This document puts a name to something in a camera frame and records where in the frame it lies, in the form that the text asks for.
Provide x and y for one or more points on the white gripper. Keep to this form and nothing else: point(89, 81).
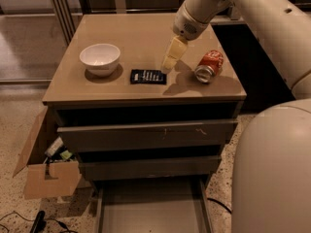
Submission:
point(185, 23)

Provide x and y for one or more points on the dark blue rxbar wrapper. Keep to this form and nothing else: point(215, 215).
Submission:
point(147, 77)

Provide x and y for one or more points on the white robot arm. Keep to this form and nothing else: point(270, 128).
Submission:
point(271, 181)

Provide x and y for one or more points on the grey top drawer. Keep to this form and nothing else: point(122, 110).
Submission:
point(148, 135)

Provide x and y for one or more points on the grey three-drawer cabinet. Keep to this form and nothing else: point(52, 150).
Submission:
point(79, 98)

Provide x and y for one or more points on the grey middle drawer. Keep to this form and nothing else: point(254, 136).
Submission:
point(149, 168)

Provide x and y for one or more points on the grey open bottom drawer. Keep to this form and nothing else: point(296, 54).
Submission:
point(163, 205)

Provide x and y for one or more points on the orange soda can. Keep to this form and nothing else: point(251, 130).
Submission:
point(209, 66)

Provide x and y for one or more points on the white ceramic bowl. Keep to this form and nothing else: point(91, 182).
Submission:
point(101, 59)

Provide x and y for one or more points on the white packet in box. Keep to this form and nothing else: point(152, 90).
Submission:
point(56, 145)

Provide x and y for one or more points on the green packet in box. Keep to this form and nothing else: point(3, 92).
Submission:
point(66, 155)

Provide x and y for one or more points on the brown cardboard box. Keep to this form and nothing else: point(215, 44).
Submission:
point(45, 180)

